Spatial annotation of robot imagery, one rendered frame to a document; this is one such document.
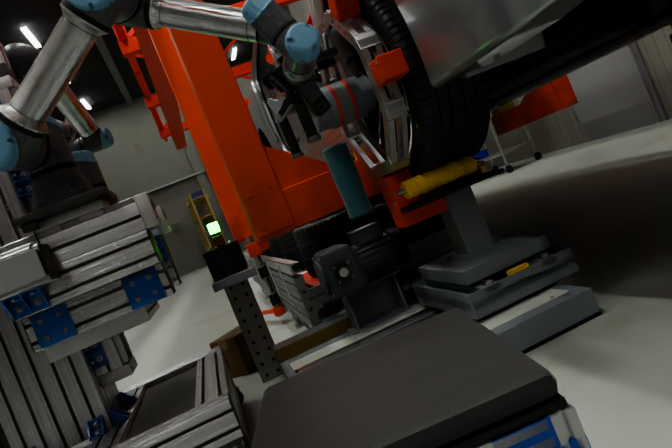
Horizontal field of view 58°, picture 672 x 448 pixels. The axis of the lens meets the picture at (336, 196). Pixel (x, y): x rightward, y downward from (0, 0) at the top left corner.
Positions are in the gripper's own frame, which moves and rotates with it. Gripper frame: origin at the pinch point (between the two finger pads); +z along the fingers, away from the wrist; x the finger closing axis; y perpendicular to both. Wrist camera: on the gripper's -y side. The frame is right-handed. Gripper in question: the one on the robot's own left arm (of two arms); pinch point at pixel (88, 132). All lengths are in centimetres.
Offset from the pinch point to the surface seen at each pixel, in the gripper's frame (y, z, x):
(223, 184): 26, 161, 19
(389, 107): 33, -86, 119
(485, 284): 90, -80, 133
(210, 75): -3, -27, 62
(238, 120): 16, -26, 68
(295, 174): 41, -21, 83
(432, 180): 56, -72, 127
